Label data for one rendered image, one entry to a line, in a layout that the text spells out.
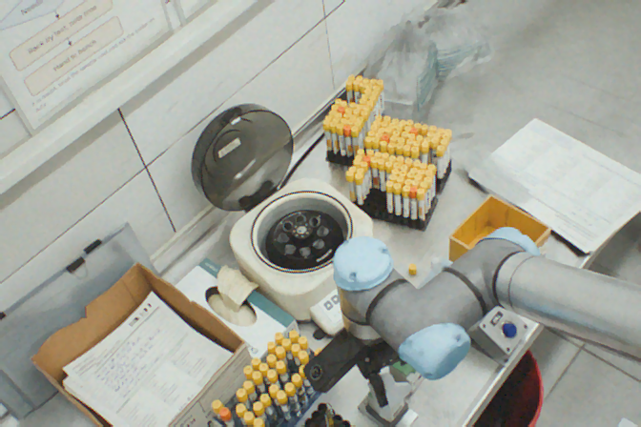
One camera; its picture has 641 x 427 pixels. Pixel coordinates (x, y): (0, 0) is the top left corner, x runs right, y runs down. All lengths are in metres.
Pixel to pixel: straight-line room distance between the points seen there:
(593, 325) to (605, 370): 1.60
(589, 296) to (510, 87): 1.07
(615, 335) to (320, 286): 0.67
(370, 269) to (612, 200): 0.80
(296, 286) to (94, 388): 0.39
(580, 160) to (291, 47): 0.65
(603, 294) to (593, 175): 0.84
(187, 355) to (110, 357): 0.14
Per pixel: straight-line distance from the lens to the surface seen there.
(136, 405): 1.36
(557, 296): 0.84
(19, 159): 1.20
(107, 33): 1.23
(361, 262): 0.91
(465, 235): 1.46
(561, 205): 1.58
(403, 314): 0.89
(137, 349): 1.41
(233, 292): 1.39
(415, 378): 1.31
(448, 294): 0.91
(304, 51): 1.62
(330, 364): 1.08
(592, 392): 2.37
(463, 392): 1.35
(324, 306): 1.38
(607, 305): 0.81
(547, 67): 1.89
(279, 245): 1.41
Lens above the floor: 2.10
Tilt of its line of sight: 51 degrees down
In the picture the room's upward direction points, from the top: 11 degrees counter-clockwise
